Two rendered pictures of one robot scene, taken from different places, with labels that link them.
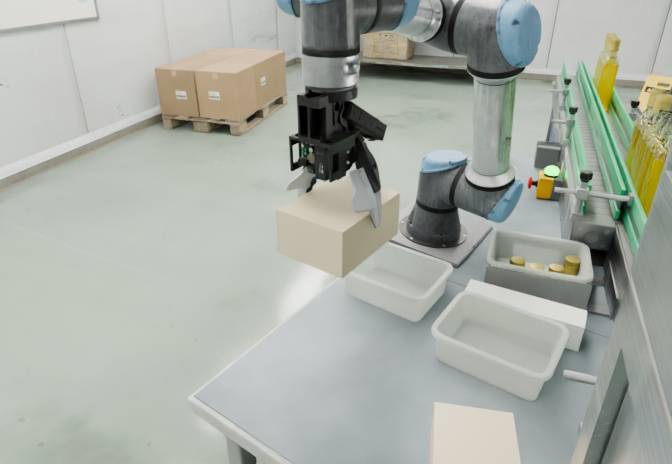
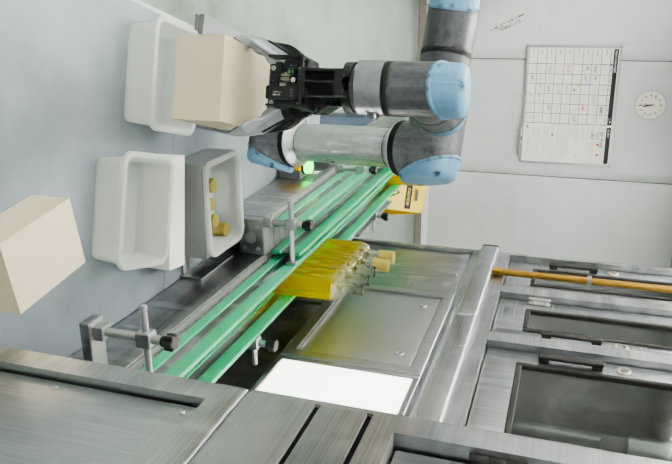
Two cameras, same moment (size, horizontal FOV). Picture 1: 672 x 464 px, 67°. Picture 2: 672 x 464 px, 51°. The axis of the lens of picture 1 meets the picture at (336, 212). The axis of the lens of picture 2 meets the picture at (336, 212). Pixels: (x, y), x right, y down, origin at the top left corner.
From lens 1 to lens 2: 50 cm
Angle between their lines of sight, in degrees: 36
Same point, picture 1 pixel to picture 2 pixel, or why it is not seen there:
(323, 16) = (414, 97)
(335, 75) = (365, 104)
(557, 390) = (108, 269)
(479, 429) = (62, 246)
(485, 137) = (331, 143)
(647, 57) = not seen: hidden behind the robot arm
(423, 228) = not seen: hidden behind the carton
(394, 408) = (39, 149)
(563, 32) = (474, 70)
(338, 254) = (195, 115)
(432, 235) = not seen: hidden behind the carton
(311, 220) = (222, 81)
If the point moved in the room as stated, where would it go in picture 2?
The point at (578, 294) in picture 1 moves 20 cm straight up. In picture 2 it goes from (195, 248) to (276, 257)
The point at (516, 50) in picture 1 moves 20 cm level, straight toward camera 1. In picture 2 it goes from (412, 176) to (387, 206)
